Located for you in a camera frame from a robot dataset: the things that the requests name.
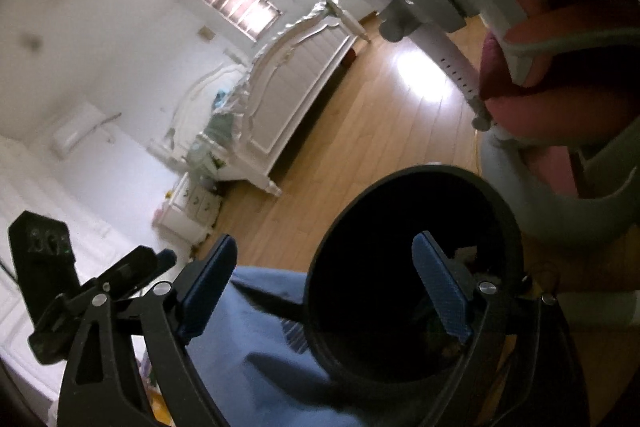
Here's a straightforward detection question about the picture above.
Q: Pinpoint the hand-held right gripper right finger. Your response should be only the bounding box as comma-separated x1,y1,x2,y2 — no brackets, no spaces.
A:
411,231,591,427

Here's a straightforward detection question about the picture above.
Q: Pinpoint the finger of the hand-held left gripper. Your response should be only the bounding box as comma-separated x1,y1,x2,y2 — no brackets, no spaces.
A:
95,246,177,303

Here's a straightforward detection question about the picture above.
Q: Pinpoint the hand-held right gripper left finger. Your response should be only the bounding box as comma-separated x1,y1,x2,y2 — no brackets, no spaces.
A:
57,234,238,427

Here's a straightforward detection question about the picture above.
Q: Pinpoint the black round bin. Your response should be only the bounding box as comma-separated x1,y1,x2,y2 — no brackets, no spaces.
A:
302,164,526,383

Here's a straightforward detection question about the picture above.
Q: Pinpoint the white nightstand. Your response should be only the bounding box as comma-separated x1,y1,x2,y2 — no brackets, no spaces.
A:
152,172,223,243

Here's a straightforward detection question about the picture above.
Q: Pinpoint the white air conditioner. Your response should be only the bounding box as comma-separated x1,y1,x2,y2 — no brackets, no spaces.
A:
52,103,108,158

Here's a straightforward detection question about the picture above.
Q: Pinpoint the pale green bedding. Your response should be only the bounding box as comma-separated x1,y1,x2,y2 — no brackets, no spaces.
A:
190,89,251,158

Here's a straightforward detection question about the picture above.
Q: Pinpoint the red white chair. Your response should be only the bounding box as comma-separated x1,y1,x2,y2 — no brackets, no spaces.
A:
330,0,640,253

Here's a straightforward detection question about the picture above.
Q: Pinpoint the white wooden bed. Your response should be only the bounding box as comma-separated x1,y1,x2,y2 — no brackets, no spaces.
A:
167,0,373,198

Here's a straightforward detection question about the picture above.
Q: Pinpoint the window with brown blind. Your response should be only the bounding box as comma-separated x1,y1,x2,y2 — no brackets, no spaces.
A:
199,0,281,42

